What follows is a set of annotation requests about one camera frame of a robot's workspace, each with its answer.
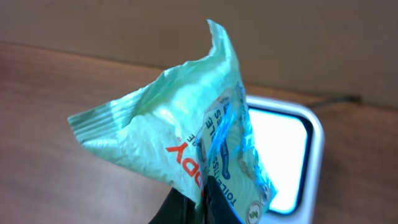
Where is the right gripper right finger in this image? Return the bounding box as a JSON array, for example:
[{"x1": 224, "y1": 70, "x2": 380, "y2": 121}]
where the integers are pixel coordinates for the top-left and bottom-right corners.
[{"x1": 204, "y1": 176, "x2": 242, "y2": 224}]

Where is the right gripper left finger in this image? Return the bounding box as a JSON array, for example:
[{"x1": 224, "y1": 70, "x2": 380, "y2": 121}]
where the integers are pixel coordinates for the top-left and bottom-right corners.
[{"x1": 149, "y1": 188, "x2": 199, "y2": 224}]

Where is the light green wipes packet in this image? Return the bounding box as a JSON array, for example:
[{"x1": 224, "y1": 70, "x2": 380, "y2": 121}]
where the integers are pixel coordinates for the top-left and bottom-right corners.
[{"x1": 68, "y1": 21, "x2": 276, "y2": 223}]

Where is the white barcode scanner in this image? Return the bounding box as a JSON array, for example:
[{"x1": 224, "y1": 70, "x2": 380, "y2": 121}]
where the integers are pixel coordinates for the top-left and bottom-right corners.
[{"x1": 246, "y1": 95, "x2": 325, "y2": 224}]

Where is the black scanner cable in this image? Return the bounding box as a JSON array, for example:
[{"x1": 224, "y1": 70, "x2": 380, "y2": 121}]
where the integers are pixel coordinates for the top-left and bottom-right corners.
[{"x1": 306, "y1": 95, "x2": 363, "y2": 109}]

